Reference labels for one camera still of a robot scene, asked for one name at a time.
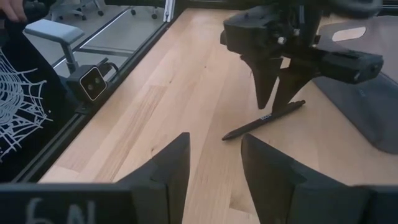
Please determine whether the person's hand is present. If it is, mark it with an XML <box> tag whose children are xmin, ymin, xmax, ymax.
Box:
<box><xmin>0</xmin><ymin>0</ymin><xmax>28</xmax><ymax>22</ymax></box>

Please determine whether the office chair base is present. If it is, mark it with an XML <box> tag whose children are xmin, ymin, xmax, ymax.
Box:
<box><xmin>49</xmin><ymin>0</ymin><xmax>105</xmax><ymax>20</ymax></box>

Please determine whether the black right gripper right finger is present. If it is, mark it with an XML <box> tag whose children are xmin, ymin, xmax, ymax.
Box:
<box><xmin>241</xmin><ymin>133</ymin><xmax>374</xmax><ymax>224</ymax></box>

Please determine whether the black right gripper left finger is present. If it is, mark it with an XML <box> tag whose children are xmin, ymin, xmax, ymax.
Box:
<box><xmin>113</xmin><ymin>132</ymin><xmax>191</xmax><ymax>224</ymax></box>

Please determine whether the grey chair armrest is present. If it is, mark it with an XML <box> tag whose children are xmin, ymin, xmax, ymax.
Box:
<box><xmin>24</xmin><ymin>19</ymin><xmax>85</xmax><ymax>75</ymax></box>

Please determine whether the person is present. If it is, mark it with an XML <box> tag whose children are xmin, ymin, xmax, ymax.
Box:
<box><xmin>0</xmin><ymin>12</ymin><xmax>80</xmax><ymax>183</ymax></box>

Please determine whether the black table-level camera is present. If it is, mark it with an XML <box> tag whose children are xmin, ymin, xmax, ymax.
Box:
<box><xmin>66</xmin><ymin>63</ymin><xmax>109</xmax><ymax>103</ymax></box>

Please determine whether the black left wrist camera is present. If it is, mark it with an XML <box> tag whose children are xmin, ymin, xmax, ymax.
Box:
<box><xmin>318</xmin><ymin>49</ymin><xmax>384</xmax><ymax>85</ymax></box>

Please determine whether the black pen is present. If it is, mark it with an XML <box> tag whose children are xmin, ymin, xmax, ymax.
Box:
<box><xmin>221</xmin><ymin>100</ymin><xmax>307</xmax><ymax>141</ymax></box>

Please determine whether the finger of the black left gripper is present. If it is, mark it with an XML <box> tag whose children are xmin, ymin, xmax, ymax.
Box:
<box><xmin>241</xmin><ymin>55</ymin><xmax>284</xmax><ymax>110</ymax></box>
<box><xmin>272</xmin><ymin>67</ymin><xmax>321</xmax><ymax>113</ymax></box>

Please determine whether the black aluminium table frame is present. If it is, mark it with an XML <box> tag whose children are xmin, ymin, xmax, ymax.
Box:
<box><xmin>12</xmin><ymin>0</ymin><xmax>187</xmax><ymax>184</ymax></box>

